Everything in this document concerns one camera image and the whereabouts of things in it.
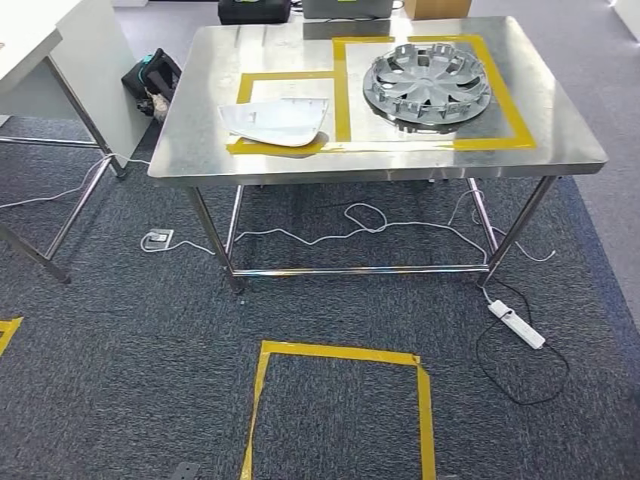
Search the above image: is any white curved panel part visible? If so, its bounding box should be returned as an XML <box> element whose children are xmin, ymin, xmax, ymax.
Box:
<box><xmin>217</xmin><ymin>97</ymin><xmax>330</xmax><ymax>148</ymax></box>

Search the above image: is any stainless steel workbench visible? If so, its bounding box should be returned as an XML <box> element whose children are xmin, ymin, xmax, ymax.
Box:
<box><xmin>147</xmin><ymin>16</ymin><xmax>610</xmax><ymax>293</ymax></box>

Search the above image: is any grey plastic wheel hubcap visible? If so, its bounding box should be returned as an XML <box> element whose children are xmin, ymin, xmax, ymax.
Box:
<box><xmin>362</xmin><ymin>41</ymin><xmax>493</xmax><ymax>130</ymax></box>

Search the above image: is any metal floor socket box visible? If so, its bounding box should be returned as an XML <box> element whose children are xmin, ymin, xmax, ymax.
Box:
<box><xmin>146</xmin><ymin>228</ymin><xmax>175</xmax><ymax>252</ymax></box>

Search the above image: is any grey laptop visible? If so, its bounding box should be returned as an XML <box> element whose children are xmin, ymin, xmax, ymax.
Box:
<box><xmin>301</xmin><ymin>0</ymin><xmax>393</xmax><ymax>20</ymax></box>

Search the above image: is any black equipment case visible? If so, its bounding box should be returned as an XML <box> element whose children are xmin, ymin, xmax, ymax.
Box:
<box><xmin>217</xmin><ymin>0</ymin><xmax>292</xmax><ymax>26</ymax></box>

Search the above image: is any black and teal bag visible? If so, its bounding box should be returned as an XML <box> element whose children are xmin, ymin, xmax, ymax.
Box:
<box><xmin>121</xmin><ymin>47</ymin><xmax>183</xmax><ymax>121</ymax></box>

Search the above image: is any white power strip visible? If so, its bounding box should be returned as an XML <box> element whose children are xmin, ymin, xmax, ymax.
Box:
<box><xmin>487</xmin><ymin>299</ymin><xmax>546</xmax><ymax>351</ymax></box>

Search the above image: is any brown cardboard box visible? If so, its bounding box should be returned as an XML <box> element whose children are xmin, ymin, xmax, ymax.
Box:
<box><xmin>404</xmin><ymin>0</ymin><xmax>472</xmax><ymax>21</ymax></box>

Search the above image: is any white desk with metal legs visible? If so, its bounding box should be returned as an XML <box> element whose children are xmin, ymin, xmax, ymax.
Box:
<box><xmin>0</xmin><ymin>0</ymin><xmax>151</xmax><ymax>285</ymax></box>

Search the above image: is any white low plinth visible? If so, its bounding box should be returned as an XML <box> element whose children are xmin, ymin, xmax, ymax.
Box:
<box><xmin>612</xmin><ymin>0</ymin><xmax>640</xmax><ymax>42</ymax></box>

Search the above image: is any long white floor cable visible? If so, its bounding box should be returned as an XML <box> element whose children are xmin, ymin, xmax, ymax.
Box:
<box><xmin>140</xmin><ymin>201</ymin><xmax>488</xmax><ymax>263</ymax></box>

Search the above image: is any pink thin cable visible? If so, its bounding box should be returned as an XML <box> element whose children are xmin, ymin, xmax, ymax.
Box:
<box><xmin>447</xmin><ymin>188</ymin><xmax>556</xmax><ymax>264</ymax></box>

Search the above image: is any white desk cable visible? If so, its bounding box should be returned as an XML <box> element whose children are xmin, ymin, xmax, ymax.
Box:
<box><xmin>0</xmin><ymin>153</ymin><xmax>150</xmax><ymax>211</ymax></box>

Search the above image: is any black power cable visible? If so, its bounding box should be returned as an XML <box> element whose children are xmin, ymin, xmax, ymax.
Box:
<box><xmin>475</xmin><ymin>278</ymin><xmax>571</xmax><ymax>407</ymax></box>

